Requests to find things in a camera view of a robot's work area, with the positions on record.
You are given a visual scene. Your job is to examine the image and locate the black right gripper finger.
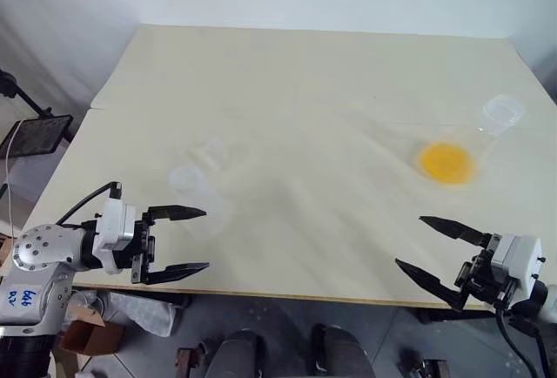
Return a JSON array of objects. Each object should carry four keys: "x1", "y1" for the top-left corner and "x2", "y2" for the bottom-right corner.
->
[
  {"x1": 394, "y1": 258, "x2": 470, "y2": 313},
  {"x1": 418, "y1": 215, "x2": 493, "y2": 249}
]

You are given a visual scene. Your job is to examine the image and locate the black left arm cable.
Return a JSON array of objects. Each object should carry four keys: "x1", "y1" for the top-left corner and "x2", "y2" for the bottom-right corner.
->
[{"x1": 55, "y1": 180, "x2": 123, "y2": 226}]

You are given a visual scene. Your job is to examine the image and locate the clear plastic flask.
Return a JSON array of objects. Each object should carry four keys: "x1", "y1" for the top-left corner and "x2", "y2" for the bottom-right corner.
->
[{"x1": 166, "y1": 133, "x2": 237, "y2": 240}]

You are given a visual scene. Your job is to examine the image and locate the black table frame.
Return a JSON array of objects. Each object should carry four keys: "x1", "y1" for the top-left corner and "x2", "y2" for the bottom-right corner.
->
[{"x1": 171, "y1": 291, "x2": 500, "y2": 323}]

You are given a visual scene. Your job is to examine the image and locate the large clear flask, orange liquid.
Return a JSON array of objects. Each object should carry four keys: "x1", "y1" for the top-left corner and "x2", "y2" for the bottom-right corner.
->
[{"x1": 412, "y1": 92, "x2": 528, "y2": 188}]

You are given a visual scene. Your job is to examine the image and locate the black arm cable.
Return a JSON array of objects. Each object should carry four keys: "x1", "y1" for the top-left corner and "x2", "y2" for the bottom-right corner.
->
[
  {"x1": 55, "y1": 180, "x2": 123, "y2": 226},
  {"x1": 494, "y1": 299, "x2": 554, "y2": 378}
]

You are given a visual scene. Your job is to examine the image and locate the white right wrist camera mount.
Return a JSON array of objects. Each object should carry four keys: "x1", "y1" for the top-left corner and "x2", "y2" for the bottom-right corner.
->
[{"x1": 490, "y1": 233, "x2": 546, "y2": 301}]

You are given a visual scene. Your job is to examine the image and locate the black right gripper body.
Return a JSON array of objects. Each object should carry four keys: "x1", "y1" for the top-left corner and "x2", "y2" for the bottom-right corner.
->
[{"x1": 453, "y1": 233, "x2": 520, "y2": 310}]

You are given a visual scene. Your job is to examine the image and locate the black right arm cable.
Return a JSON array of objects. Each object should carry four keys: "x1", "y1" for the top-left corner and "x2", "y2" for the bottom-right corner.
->
[{"x1": 494, "y1": 299, "x2": 554, "y2": 378}]

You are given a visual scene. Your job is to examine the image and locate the brown wooden block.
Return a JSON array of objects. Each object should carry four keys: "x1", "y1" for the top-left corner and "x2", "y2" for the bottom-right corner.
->
[{"x1": 175, "y1": 344, "x2": 206, "y2": 378}]

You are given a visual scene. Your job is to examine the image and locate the brown cardboard box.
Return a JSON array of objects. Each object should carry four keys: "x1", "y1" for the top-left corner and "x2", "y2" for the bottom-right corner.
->
[{"x1": 57, "y1": 318, "x2": 126, "y2": 358}]

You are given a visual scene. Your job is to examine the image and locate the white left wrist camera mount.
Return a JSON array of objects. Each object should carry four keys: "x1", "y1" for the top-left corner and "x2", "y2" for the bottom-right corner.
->
[{"x1": 92, "y1": 198, "x2": 141, "y2": 275}]

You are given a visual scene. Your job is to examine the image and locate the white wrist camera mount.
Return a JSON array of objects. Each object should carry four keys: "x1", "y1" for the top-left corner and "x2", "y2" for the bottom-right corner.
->
[
  {"x1": 92, "y1": 198, "x2": 141, "y2": 275},
  {"x1": 490, "y1": 233, "x2": 546, "y2": 301}
]

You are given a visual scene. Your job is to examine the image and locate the black tablet screen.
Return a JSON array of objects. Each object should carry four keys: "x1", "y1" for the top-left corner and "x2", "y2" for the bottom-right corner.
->
[{"x1": 0, "y1": 113, "x2": 75, "y2": 162}]

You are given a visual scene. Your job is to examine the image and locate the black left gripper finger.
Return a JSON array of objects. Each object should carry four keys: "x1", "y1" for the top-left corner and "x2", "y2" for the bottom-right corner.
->
[
  {"x1": 144, "y1": 204, "x2": 208, "y2": 225},
  {"x1": 143, "y1": 261, "x2": 211, "y2": 287}
]

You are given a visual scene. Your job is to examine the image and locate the clear plastic bag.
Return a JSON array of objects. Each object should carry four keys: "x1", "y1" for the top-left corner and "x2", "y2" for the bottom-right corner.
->
[{"x1": 68, "y1": 289, "x2": 185, "y2": 338}]

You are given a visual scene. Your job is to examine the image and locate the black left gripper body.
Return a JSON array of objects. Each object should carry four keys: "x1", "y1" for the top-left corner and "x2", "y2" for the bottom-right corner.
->
[{"x1": 130, "y1": 212, "x2": 158, "y2": 286}]

